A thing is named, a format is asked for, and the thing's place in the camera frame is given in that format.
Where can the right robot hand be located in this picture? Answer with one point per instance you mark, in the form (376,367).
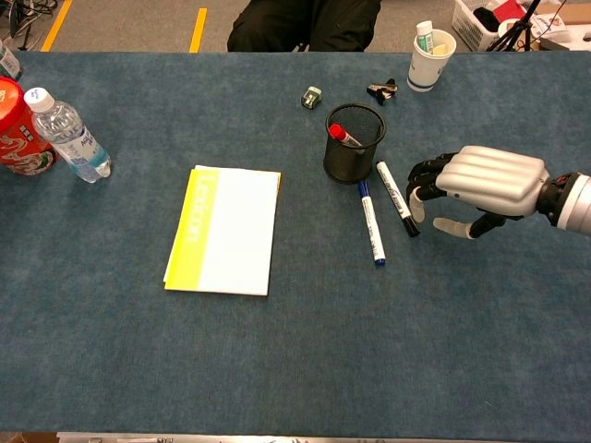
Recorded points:
(494,180)

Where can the black whiteboard marker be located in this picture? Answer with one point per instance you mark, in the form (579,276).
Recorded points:
(394,194)

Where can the blue whiteboard marker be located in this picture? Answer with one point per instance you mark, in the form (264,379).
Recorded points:
(371,226)

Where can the red whiteboard marker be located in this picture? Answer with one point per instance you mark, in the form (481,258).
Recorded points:
(338,132)

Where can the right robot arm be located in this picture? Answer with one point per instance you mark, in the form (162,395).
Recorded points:
(575,203)

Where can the black mesh pen holder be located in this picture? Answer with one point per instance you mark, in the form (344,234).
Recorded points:
(348,164)

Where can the seated person in black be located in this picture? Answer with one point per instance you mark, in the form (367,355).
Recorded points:
(300,25)

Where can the white paper cup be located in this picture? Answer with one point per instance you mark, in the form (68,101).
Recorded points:
(425,71)

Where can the yellow eraser block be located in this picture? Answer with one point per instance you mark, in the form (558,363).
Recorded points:
(441,50)

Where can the black tripod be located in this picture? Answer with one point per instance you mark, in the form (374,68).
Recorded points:
(512,32)

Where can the white plastic basket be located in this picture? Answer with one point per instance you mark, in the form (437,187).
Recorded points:
(471,27)

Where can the green white glue stick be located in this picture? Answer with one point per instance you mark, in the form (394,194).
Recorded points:
(425,39)

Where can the white printed package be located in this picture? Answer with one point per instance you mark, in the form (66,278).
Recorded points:
(549,25)

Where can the flat tan cardboard carton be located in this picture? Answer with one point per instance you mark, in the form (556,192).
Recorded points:
(572,18)

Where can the small green pencil sharpener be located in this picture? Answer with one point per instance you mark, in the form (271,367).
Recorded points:
(311,98)

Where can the blue felt table cover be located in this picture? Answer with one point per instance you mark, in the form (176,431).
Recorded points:
(295,350)

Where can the yellow and white notebook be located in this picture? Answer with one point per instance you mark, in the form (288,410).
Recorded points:
(235,231)

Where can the clear plastic water bottle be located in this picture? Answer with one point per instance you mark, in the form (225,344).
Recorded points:
(69,138)

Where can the red orange snack can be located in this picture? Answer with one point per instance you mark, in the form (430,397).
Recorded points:
(18,143)

